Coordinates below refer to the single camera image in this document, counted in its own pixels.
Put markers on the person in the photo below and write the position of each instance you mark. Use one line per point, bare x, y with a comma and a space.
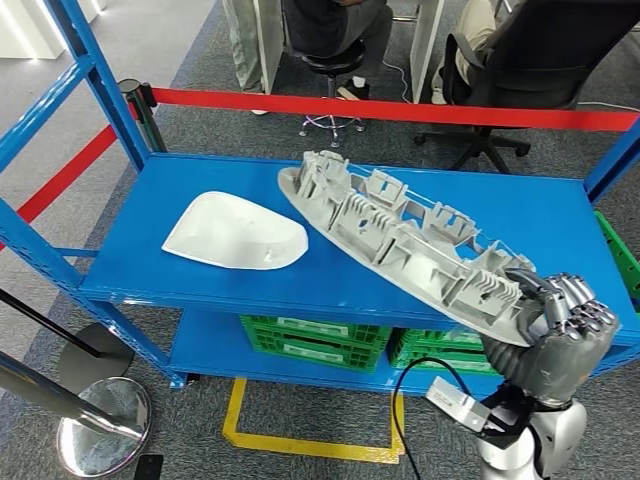
244, 46
340, 23
475, 33

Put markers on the black round stool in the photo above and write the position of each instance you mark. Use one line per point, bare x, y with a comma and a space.
332, 63

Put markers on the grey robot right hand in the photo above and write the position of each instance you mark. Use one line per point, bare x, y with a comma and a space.
564, 358

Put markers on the white curved plastic cover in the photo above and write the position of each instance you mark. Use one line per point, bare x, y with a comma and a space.
235, 232

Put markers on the blue metal shelf rack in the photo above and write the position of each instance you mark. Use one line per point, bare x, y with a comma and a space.
450, 218

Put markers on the red barrier belt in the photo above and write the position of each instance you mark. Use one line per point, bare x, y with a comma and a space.
65, 175
400, 109

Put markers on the stanchion post with black head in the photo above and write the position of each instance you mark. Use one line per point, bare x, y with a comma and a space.
145, 112

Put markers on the robot foot plate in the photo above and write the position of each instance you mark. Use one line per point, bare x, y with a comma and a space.
149, 468

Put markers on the white desk panel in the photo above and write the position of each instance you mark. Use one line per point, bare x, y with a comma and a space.
267, 40
425, 46

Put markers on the chrome stanchion post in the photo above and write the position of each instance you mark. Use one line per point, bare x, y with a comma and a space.
100, 424

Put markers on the green plastic crate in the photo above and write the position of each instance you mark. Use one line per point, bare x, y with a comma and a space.
310, 354
620, 255
430, 363
440, 338
310, 326

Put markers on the black office chair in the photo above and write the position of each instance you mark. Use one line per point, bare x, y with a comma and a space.
540, 60

